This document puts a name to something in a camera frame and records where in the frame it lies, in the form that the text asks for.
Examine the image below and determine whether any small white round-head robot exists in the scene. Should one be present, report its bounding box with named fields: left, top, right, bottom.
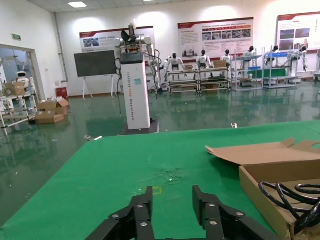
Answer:
left=12, top=71, right=35, bottom=95

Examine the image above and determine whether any closed cardboard box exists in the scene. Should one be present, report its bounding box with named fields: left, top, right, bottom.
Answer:
left=36, top=100, right=59, bottom=113

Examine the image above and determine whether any metal pipe workbench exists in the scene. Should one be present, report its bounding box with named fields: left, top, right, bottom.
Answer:
left=166, top=68, right=200, bottom=94
left=198, top=66, right=232, bottom=94

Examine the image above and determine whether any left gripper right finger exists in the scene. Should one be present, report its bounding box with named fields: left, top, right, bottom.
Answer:
left=191, top=185, right=278, bottom=240

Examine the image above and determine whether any white pipe rack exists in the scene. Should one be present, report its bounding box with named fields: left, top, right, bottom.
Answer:
left=0, top=89, right=38, bottom=136

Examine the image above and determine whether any open brown cardboard box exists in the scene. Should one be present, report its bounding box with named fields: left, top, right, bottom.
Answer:
left=205, top=137, right=320, bottom=240

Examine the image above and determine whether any cardboard box with open flaps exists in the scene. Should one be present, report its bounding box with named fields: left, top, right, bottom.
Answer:
left=55, top=97, right=70, bottom=116

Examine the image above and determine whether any grey metal shelf rack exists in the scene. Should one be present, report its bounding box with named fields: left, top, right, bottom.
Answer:
left=261, top=45, right=299, bottom=90
left=231, top=47, right=265, bottom=91

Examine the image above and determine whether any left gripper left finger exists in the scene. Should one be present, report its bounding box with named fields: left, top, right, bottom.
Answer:
left=86, top=186, right=156, bottom=240

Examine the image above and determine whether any flat cardboard box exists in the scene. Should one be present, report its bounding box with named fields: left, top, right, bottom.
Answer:
left=34, top=111, right=65, bottom=125

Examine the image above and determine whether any black power cable with plug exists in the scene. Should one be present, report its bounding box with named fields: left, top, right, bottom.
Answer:
left=258, top=181, right=320, bottom=236

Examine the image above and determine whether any dark display screen on stand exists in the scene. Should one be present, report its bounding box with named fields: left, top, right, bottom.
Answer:
left=73, top=49, right=118, bottom=99

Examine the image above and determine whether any red floor cabinet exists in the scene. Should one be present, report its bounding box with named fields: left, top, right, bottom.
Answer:
left=56, top=87, right=68, bottom=100

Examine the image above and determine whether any red-white wall poster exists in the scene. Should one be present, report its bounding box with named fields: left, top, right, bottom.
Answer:
left=276, top=11, right=320, bottom=52
left=177, top=16, right=255, bottom=59
left=79, top=25, right=155, bottom=50

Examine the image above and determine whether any white humanoid robot black head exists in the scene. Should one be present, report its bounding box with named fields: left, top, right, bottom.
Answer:
left=265, top=45, right=281, bottom=63
left=196, top=49, right=214, bottom=69
left=292, top=45, right=310, bottom=72
left=220, top=49, right=234, bottom=66
left=241, top=45, right=257, bottom=68
left=162, top=52, right=186, bottom=77

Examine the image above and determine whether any cardboard box with roll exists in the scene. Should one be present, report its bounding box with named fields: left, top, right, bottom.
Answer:
left=2, top=81, right=26, bottom=96

